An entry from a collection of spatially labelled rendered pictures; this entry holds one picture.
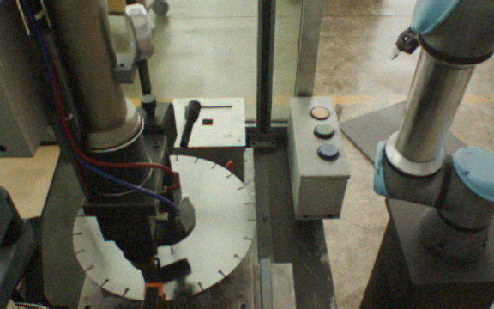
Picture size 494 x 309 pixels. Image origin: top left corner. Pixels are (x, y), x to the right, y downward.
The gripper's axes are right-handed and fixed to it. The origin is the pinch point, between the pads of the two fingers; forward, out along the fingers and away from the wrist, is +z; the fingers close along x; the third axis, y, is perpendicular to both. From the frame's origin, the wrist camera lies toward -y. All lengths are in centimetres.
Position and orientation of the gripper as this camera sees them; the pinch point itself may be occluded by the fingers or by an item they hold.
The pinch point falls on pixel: (412, 73)
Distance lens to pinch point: 135.9
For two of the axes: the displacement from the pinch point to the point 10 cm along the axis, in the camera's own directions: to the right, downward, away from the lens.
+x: -6.4, -5.3, 5.6
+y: 7.7, -4.5, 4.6
